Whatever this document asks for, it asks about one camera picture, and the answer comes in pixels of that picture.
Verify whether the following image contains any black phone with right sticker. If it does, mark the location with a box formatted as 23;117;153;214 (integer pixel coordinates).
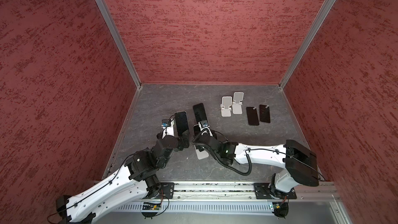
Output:
259;105;271;123

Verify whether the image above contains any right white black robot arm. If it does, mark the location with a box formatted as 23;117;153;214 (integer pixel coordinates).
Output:
192;128;321;199

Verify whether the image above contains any white phone stand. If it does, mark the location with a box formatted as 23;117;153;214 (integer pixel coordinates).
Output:
195;147;209;160
220;96;233;117
232;92;244;115

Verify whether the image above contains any aluminium front rail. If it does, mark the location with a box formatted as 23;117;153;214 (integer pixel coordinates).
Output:
90;180;343;202

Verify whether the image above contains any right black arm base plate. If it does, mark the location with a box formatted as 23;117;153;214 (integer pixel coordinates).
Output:
254;183;297;200

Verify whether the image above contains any white slotted cable duct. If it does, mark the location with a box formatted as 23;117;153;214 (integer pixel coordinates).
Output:
113;201;274;215

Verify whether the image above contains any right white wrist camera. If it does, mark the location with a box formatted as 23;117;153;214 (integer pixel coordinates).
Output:
198;120;213;136

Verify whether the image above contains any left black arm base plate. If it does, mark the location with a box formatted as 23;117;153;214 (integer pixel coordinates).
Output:
147;183;175;200

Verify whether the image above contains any aluminium corner post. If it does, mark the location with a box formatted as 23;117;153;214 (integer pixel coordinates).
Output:
95;0;142;90
279;0;336;91

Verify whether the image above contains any left aluminium corner post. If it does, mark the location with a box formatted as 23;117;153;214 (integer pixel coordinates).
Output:
95;0;142;90

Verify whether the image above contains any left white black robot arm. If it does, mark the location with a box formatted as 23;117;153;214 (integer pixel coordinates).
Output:
55;130;189;224

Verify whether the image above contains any black phone back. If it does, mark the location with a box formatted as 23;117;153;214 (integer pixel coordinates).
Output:
193;103;208;123

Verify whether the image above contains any black phone with sticker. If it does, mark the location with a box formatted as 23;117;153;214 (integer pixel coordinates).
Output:
246;107;260;126
259;105;271;123

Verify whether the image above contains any black phone with middle sticker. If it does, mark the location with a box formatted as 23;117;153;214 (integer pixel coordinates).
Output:
246;107;260;126

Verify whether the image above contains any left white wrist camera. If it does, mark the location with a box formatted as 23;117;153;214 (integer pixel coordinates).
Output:
160;117;174;139

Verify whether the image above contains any right aluminium corner post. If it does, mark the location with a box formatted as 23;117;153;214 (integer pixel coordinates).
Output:
279;0;336;91

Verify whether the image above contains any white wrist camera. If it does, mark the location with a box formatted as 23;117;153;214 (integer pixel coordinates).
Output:
160;117;174;139
198;120;213;136

